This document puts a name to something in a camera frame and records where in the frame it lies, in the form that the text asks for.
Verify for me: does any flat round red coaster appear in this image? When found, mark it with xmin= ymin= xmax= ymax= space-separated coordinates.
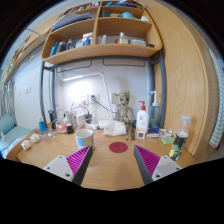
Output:
xmin=108 ymin=141 xmax=129 ymax=154

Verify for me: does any brown tree creature figurine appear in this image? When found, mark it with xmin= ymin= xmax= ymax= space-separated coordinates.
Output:
xmin=115 ymin=91 xmax=136 ymax=125

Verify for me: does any blue bottle with bent nozzle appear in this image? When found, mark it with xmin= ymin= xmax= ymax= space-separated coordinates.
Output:
xmin=148 ymin=90 xmax=162 ymax=129

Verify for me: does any pink white packet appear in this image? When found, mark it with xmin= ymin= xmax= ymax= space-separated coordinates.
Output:
xmin=158 ymin=128 xmax=174 ymax=138

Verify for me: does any light blue bed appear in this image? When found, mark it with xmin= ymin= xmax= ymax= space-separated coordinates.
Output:
xmin=0 ymin=114 xmax=34 ymax=158

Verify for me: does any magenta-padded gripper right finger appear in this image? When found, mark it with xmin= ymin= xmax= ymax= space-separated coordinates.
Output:
xmin=133 ymin=144 xmax=183 ymax=186

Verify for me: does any green packet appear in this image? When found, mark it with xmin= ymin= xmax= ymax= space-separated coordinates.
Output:
xmin=161 ymin=136 xmax=176 ymax=145

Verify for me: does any clear bottle with dark label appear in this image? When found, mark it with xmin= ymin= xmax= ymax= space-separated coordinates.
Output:
xmin=168 ymin=115 xmax=192 ymax=162

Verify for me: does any white power strip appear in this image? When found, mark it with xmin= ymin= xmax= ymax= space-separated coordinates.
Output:
xmin=84 ymin=123 xmax=101 ymax=131

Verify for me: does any wooden shelf unit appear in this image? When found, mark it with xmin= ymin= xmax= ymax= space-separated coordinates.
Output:
xmin=40 ymin=0 xmax=163 ymax=66

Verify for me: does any small blue tube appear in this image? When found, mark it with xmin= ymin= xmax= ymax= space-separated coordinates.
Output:
xmin=37 ymin=115 xmax=48 ymax=134

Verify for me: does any green white striped towel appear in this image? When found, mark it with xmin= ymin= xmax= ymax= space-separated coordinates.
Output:
xmin=207 ymin=48 xmax=224 ymax=149

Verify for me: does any blue box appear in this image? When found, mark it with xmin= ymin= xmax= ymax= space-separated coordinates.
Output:
xmin=146 ymin=124 xmax=160 ymax=138

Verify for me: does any white mug with blue print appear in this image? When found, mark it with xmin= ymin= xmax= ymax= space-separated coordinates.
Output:
xmin=74 ymin=128 xmax=95 ymax=150

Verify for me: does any white lotion bottle red pump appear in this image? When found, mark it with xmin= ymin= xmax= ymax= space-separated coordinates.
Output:
xmin=135 ymin=100 xmax=150 ymax=135

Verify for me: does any black cylindrical device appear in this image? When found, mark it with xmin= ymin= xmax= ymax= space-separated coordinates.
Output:
xmin=47 ymin=109 xmax=58 ymax=130

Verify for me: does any small black jar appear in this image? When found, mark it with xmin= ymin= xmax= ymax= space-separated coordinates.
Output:
xmin=65 ymin=123 xmax=75 ymax=135

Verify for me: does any white charger block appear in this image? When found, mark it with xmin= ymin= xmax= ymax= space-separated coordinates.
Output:
xmin=75 ymin=112 xmax=88 ymax=127

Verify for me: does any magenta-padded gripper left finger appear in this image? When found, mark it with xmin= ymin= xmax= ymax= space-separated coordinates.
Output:
xmin=43 ymin=144 xmax=95 ymax=187

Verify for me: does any small white roll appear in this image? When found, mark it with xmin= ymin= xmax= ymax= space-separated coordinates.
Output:
xmin=20 ymin=139 xmax=33 ymax=150
xmin=29 ymin=133 xmax=42 ymax=144

